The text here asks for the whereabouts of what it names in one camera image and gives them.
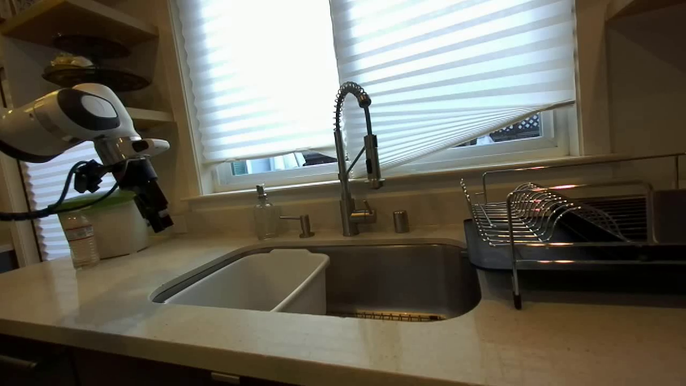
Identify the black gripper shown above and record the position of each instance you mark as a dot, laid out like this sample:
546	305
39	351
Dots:
140	178

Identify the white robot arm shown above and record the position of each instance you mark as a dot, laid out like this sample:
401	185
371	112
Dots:
91	112

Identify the short chrome sink fixture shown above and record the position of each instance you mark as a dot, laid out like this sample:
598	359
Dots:
401	221

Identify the white container with green lid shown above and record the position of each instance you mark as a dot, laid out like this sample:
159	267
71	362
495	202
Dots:
117	223

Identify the clear plastic jar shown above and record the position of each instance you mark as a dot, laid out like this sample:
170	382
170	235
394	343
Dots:
81	237

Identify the dark bowl on shelf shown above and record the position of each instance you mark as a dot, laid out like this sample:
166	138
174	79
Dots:
78	70

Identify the white left window blind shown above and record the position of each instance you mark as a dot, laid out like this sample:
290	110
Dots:
261	73

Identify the white window blind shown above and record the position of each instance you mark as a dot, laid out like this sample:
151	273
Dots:
444	71
261	73

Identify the chrome built-in dispenser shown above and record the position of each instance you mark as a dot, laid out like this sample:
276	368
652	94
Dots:
296	226

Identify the white plastic dish tub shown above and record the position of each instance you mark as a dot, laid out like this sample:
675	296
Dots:
280	280

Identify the chrome spring kitchen faucet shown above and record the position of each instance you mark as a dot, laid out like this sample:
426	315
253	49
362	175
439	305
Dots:
351	216

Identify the white right window blind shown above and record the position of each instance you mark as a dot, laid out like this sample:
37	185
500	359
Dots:
444	71

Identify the metal dish drying rack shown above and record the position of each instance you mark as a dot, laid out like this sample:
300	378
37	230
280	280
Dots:
618	240

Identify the wooden wall shelf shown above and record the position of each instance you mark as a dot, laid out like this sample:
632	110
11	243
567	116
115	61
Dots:
37	32

